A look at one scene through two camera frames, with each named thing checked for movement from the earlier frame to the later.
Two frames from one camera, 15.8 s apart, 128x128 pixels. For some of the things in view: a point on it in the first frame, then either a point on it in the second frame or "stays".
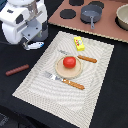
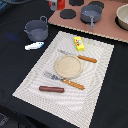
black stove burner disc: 67,14 stays
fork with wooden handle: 56,78 stays
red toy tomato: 69,62 to 60,5
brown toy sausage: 19,69 to 51,89
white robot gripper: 23,20 to 53,6
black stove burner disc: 98,3 stays
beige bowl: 121,17 stays
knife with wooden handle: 93,60 stays
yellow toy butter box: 79,43 stays
